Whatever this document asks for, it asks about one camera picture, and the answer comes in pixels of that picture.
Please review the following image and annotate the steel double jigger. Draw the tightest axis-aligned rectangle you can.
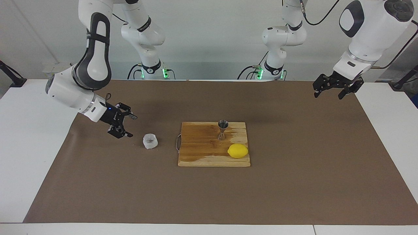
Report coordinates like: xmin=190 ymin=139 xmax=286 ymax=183
xmin=218 ymin=120 xmax=229 ymax=141

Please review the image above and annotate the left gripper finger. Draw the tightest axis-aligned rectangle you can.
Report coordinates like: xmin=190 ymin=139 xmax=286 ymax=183
xmin=313 ymin=74 xmax=329 ymax=98
xmin=338 ymin=78 xmax=364 ymax=99

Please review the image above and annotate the wooden cutting board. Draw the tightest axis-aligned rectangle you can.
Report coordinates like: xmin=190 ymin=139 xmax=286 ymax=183
xmin=176 ymin=122 xmax=251 ymax=167

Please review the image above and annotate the brown paper table mat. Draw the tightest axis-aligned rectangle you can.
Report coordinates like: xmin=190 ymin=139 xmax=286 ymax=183
xmin=23 ymin=80 xmax=418 ymax=226

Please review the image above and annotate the small clear glass cup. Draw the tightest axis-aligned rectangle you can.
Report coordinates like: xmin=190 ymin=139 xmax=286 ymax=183
xmin=143 ymin=133 xmax=159 ymax=149

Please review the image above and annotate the black clamp stand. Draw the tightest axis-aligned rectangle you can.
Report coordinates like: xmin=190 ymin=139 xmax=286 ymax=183
xmin=390 ymin=65 xmax=418 ymax=91
xmin=0 ymin=60 xmax=27 ymax=88

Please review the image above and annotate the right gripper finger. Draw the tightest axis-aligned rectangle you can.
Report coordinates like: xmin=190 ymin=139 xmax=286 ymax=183
xmin=116 ymin=102 xmax=137 ymax=120
xmin=107 ymin=122 xmax=134 ymax=139

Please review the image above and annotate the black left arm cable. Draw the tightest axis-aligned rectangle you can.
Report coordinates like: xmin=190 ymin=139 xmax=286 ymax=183
xmin=299 ymin=0 xmax=418 ymax=70

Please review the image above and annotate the black base cable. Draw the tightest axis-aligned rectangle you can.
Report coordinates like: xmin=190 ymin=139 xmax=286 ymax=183
xmin=237 ymin=52 xmax=270 ymax=80
xmin=127 ymin=64 xmax=144 ymax=80

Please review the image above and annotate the yellow lemon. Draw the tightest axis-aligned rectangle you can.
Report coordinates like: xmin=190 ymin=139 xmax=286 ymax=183
xmin=227 ymin=143 xmax=249 ymax=159

